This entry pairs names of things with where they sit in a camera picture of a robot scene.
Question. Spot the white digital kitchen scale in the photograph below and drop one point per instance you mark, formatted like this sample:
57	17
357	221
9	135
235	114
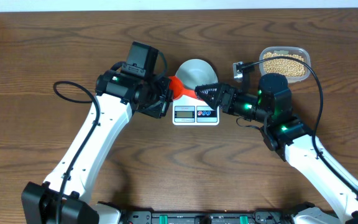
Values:
188	111

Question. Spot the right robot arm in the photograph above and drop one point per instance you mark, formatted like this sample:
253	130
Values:
287	135

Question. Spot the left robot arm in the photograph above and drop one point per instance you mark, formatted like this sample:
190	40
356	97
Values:
65	194

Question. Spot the pile of soybeans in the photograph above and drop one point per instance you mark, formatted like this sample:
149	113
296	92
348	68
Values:
288	68

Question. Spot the red plastic measuring scoop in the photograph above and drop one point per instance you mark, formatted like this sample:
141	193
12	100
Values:
179	89

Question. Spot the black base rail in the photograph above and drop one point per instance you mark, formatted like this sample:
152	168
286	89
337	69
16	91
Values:
310	215

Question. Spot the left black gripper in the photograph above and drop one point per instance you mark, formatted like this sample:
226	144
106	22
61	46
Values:
166	99

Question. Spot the clear plastic container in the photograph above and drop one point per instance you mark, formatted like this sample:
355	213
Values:
288	51

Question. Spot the grey round bowl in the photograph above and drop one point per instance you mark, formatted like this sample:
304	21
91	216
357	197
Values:
195	72

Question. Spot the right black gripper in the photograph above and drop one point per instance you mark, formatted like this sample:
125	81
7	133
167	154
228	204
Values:
222	89

